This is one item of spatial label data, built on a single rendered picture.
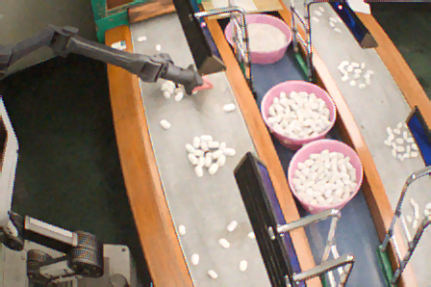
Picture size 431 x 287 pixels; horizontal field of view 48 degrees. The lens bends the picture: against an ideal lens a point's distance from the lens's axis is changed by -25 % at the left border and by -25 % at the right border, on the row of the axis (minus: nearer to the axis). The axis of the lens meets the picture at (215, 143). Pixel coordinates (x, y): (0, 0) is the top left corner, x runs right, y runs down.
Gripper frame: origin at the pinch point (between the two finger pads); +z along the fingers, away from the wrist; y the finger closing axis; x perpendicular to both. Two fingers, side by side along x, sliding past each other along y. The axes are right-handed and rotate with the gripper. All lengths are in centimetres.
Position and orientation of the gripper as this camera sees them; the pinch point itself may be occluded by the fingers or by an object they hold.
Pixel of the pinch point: (211, 86)
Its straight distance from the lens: 213.0
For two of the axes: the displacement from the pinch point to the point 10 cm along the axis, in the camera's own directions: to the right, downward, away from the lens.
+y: -2.5, -7.3, 6.4
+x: -5.7, 6.4, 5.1
